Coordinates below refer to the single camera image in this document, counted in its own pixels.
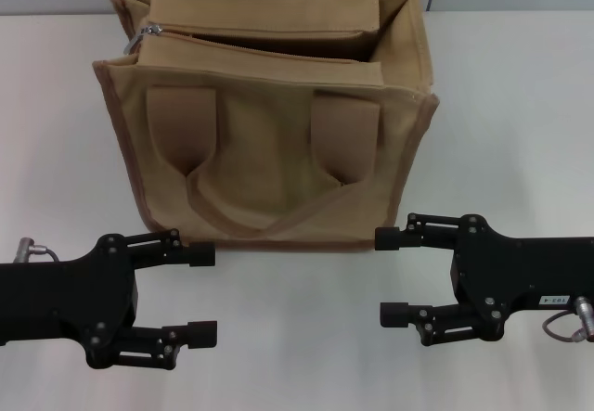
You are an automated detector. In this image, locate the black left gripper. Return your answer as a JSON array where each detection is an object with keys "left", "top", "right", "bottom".
[{"left": 0, "top": 233, "right": 141, "bottom": 370}]

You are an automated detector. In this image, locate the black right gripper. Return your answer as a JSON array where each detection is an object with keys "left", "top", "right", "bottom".
[{"left": 374, "top": 212, "right": 594, "bottom": 348}]

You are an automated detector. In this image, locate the khaki canvas food bag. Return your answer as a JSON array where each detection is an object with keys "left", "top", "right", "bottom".
[{"left": 91, "top": 0, "right": 441, "bottom": 250}]

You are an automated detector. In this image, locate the silver metal zipper pull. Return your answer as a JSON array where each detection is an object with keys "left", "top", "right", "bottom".
[{"left": 123, "top": 23, "right": 161, "bottom": 56}]

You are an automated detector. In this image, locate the silver left gripper cable connector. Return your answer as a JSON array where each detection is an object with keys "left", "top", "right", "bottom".
[{"left": 16, "top": 238, "right": 60, "bottom": 263}]

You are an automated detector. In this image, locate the silver gripper cable connector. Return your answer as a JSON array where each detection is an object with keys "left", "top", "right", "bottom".
[
  {"left": 543, "top": 295, "right": 594, "bottom": 339},
  {"left": 16, "top": 238, "right": 60, "bottom": 263}
]

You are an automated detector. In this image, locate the silver right gripper cable connector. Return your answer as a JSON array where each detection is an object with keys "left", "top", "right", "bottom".
[{"left": 543, "top": 295, "right": 594, "bottom": 339}]

